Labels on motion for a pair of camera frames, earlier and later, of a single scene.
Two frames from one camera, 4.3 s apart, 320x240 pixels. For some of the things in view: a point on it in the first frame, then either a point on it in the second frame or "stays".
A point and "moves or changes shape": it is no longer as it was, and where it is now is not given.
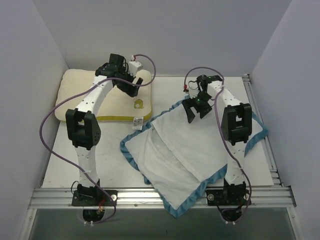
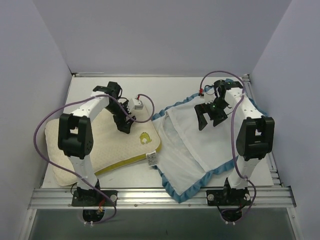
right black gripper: (197, 105) -> (210, 110)
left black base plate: (93, 196) stays
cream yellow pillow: (115, 106) -> (110, 147)
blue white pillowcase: (179, 160) moves or changes shape
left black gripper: (129, 85) -> (124, 122)
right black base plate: (231, 196) stays
